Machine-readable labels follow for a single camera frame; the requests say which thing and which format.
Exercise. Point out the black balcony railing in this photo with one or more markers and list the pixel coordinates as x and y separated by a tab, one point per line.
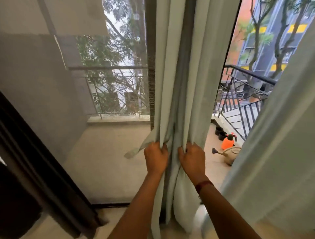
248	73

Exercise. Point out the person's left forearm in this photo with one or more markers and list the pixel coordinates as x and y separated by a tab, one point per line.
137	209

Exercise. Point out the dark brown curtain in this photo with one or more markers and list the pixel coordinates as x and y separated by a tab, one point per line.
61	197

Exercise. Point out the light teal curtain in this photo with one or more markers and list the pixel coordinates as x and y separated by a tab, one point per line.
270	160
169	73

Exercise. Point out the person's left hand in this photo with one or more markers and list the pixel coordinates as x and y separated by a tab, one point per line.
156	157

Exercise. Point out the person's right forearm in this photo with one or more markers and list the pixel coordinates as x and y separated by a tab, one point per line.
226	214

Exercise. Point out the orange spray bottle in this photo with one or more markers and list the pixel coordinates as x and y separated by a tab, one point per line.
227	144

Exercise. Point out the orange and grey building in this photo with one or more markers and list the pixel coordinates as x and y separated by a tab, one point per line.
267	56

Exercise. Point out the red wrist band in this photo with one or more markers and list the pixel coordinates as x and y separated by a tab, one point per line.
203	185

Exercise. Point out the beige watering can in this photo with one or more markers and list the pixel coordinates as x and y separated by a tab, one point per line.
231	157

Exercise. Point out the green tree outside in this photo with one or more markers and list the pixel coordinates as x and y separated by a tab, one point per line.
256	37
98	51
283	46

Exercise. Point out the grey mesh window screen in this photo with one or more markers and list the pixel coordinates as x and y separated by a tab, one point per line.
49	86

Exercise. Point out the person's right hand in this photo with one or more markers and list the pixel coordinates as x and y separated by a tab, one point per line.
194	160

